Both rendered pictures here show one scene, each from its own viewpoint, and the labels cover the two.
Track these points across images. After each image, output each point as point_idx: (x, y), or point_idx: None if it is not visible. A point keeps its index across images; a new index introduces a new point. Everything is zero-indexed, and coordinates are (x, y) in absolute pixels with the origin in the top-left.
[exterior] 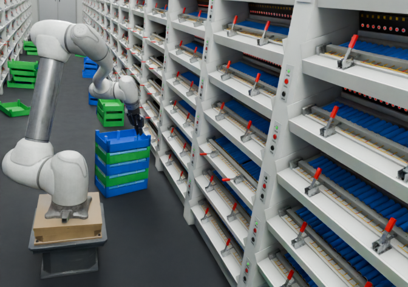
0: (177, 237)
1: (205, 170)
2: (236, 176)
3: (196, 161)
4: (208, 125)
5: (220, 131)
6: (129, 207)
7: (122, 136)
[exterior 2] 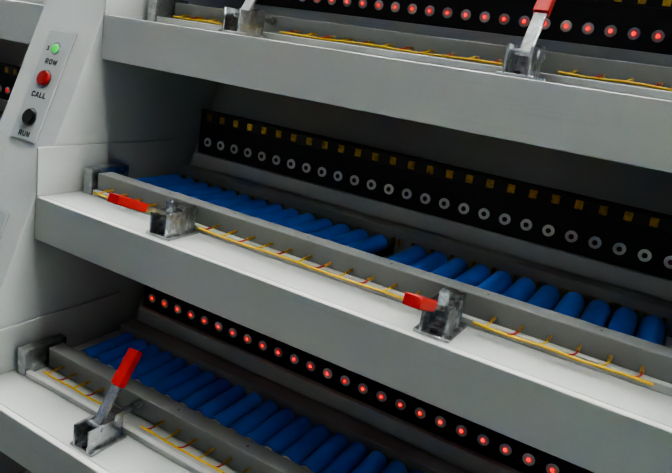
0: None
1: (39, 343)
2: (450, 293)
3: (0, 285)
4: (107, 103)
5: (254, 84)
6: None
7: None
